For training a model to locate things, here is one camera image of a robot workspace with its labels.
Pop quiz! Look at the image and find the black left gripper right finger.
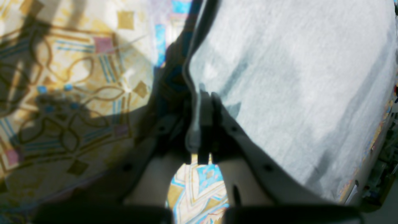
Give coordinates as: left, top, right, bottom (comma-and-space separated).
211, 93, 364, 224

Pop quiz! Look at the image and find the patterned tablecloth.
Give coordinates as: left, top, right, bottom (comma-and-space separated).
1, 0, 397, 224

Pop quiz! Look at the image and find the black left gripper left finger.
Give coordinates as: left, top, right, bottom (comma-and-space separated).
32, 94, 192, 224

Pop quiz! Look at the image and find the grey T-shirt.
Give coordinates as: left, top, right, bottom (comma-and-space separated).
188, 0, 397, 202

